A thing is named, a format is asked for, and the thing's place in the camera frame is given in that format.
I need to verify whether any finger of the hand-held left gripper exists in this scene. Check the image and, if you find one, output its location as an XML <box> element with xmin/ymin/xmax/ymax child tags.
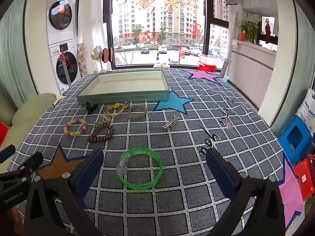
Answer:
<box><xmin>0</xmin><ymin>145</ymin><xmax>16</xmax><ymax>163</ymax></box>
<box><xmin>0</xmin><ymin>152</ymin><xmax>43</xmax><ymax>185</ymax></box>

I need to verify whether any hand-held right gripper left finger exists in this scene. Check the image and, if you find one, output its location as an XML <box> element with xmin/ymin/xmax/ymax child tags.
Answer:
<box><xmin>23</xmin><ymin>149</ymin><xmax>105</xmax><ymax>236</ymax></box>

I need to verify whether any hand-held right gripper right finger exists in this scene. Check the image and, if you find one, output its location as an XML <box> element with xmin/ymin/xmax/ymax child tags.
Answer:
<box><xmin>205</xmin><ymin>148</ymin><xmax>287</xmax><ymax>236</ymax></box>

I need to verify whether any brown spiral hair tie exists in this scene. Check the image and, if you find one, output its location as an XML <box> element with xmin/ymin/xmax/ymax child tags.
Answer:
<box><xmin>88</xmin><ymin>122</ymin><xmax>115</xmax><ymax>143</ymax></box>

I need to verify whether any pastel beaded bracelet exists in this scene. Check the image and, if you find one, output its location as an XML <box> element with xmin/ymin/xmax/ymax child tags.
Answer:
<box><xmin>63</xmin><ymin>118</ymin><xmax>88</xmax><ymax>136</ymax></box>

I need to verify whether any green plastic bracelet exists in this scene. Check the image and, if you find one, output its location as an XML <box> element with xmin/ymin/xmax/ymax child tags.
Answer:
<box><xmin>116</xmin><ymin>147</ymin><xmax>164</xmax><ymax>190</ymax></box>

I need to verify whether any yellow cord bracelet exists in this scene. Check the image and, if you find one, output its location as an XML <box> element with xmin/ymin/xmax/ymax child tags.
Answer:
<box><xmin>107</xmin><ymin>103</ymin><xmax>128</xmax><ymax>118</ymax></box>

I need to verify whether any tan braided bracelet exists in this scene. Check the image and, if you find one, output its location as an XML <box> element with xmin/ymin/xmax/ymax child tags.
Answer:
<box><xmin>127</xmin><ymin>104</ymin><xmax>147</xmax><ymax>120</ymax></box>

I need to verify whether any silver hair clip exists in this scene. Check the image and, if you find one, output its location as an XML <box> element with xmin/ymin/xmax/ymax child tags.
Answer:
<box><xmin>162</xmin><ymin>117</ymin><xmax>179</xmax><ymax>132</ymax></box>

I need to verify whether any grey-green jewelry tray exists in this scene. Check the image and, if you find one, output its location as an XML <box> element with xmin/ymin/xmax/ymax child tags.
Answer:
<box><xmin>77</xmin><ymin>69</ymin><xmax>170</xmax><ymax>107</ymax></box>

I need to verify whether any red patterned cushion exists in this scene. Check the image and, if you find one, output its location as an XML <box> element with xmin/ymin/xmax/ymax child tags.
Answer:
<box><xmin>0</xmin><ymin>122</ymin><xmax>11</xmax><ymax>148</ymax></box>

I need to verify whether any grey checked star bedsheet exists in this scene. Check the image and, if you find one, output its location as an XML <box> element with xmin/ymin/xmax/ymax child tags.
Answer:
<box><xmin>6</xmin><ymin>67</ymin><xmax>307</xmax><ymax>236</ymax></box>

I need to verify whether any cream sofa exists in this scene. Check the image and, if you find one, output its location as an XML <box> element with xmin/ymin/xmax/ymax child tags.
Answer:
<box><xmin>0</xmin><ymin>92</ymin><xmax>57</xmax><ymax>175</ymax></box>

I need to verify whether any blue plastic stool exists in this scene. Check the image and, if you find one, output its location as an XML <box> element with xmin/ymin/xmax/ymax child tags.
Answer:
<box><xmin>279</xmin><ymin>117</ymin><xmax>313</xmax><ymax>163</ymax></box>

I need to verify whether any red plastic stool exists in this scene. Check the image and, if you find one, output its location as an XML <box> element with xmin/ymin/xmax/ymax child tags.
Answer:
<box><xmin>294</xmin><ymin>157</ymin><xmax>315</xmax><ymax>201</ymax></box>

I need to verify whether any pole with red ribbon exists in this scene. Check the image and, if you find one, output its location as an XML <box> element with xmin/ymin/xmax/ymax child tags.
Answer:
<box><xmin>58</xmin><ymin>49</ymin><xmax>72</xmax><ymax>87</ymax></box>

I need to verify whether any white washing machine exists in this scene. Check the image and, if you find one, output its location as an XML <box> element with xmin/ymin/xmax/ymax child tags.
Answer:
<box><xmin>48</xmin><ymin>39</ymin><xmax>82</xmax><ymax>95</ymax></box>

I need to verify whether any white printed sack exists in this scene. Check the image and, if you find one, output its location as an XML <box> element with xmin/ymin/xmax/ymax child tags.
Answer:
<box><xmin>295</xmin><ymin>87</ymin><xmax>315</xmax><ymax>134</ymax></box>

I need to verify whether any white low cabinet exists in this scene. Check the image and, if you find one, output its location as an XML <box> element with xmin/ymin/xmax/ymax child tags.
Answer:
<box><xmin>229</xmin><ymin>40</ymin><xmax>276</xmax><ymax>109</ymax></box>

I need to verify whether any pink checked bag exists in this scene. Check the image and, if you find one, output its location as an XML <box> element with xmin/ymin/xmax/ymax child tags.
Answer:
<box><xmin>77</xmin><ymin>43</ymin><xmax>88</xmax><ymax>77</ymax></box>

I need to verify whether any pink plastic basin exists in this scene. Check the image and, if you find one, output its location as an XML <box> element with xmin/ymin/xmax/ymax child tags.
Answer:
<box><xmin>199</xmin><ymin>54</ymin><xmax>219</xmax><ymax>66</ymax></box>

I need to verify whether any white flower ornament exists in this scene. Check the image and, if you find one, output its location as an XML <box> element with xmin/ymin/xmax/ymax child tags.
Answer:
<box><xmin>92</xmin><ymin>45</ymin><xmax>103</xmax><ymax>62</ymax></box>

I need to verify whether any green potted plant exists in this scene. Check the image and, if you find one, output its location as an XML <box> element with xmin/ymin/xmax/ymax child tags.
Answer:
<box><xmin>240</xmin><ymin>20</ymin><xmax>260</xmax><ymax>43</ymax></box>

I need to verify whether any red hanging ornament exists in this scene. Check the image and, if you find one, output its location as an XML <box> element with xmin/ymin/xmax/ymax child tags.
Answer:
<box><xmin>264</xmin><ymin>17</ymin><xmax>271</xmax><ymax>44</ymax></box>

